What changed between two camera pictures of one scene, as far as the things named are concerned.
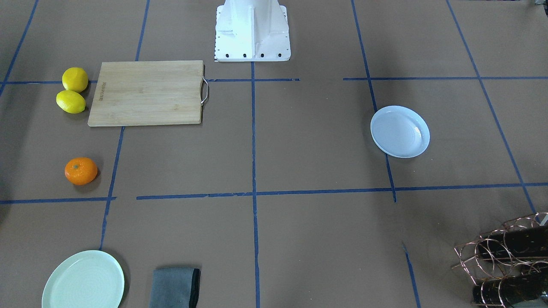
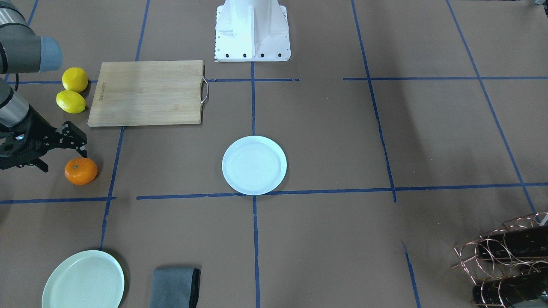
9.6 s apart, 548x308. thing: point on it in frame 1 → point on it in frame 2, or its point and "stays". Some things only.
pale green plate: [90, 279] stays
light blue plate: [400, 131] → [254, 165]
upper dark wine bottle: [531, 242] stays
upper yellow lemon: [75, 79] stays
